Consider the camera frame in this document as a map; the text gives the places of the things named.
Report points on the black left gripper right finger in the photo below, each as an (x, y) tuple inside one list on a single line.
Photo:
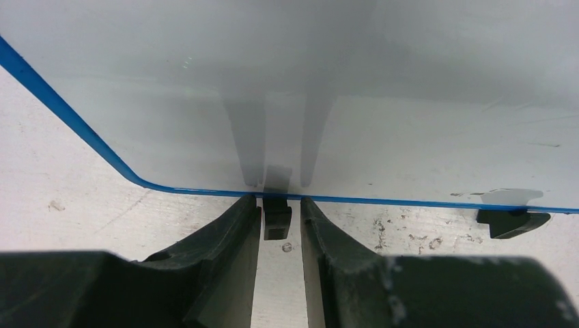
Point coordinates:
[(349, 285)]

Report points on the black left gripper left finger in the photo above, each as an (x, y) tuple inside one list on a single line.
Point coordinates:
[(204, 280)]

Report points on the black whiteboard foot clip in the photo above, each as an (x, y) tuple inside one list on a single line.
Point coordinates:
[(277, 218), (504, 224)]

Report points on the blue-framed whiteboard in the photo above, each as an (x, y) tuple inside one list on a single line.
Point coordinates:
[(468, 104)]

